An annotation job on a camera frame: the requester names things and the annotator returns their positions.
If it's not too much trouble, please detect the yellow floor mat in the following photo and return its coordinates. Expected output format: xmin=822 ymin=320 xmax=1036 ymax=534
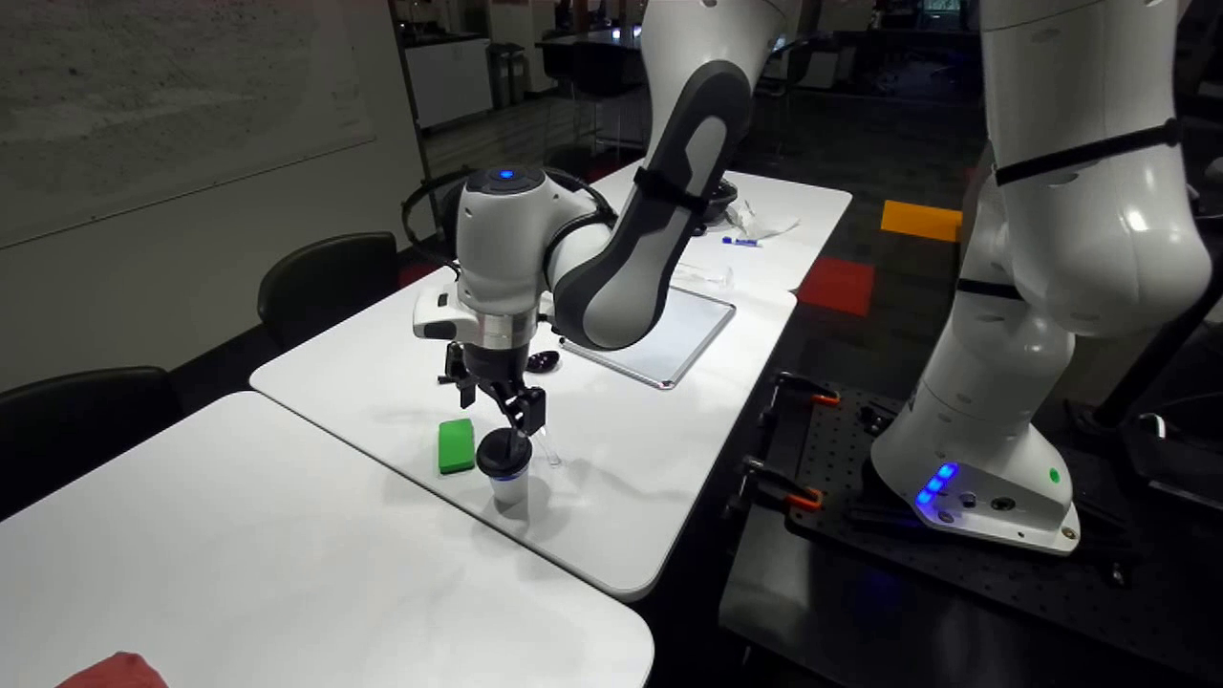
xmin=875 ymin=196 xmax=968 ymax=250

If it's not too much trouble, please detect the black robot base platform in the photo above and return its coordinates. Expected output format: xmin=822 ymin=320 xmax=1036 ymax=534
xmin=714 ymin=375 xmax=1223 ymax=688

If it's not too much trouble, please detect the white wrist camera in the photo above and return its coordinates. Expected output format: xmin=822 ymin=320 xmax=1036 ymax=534
xmin=408 ymin=287 xmax=472 ymax=343

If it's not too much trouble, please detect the black orange clamp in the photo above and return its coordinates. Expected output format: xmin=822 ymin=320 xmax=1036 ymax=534
xmin=734 ymin=455 xmax=830 ymax=520
xmin=760 ymin=367 xmax=848 ymax=433

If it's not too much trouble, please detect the green block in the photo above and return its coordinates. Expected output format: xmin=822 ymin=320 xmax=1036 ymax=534
xmin=436 ymin=418 xmax=480 ymax=478

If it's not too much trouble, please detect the red floor mat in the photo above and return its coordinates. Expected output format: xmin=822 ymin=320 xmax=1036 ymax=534
xmin=797 ymin=254 xmax=880 ymax=320

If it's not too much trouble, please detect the black round lid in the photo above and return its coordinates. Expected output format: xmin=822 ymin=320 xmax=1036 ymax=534
xmin=473 ymin=428 xmax=536 ymax=478

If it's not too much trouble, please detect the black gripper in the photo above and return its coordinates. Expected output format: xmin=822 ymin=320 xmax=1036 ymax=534
xmin=436 ymin=341 xmax=555 ymax=441

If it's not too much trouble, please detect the red cloth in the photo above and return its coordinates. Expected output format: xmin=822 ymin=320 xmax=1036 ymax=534
xmin=53 ymin=649 xmax=171 ymax=688

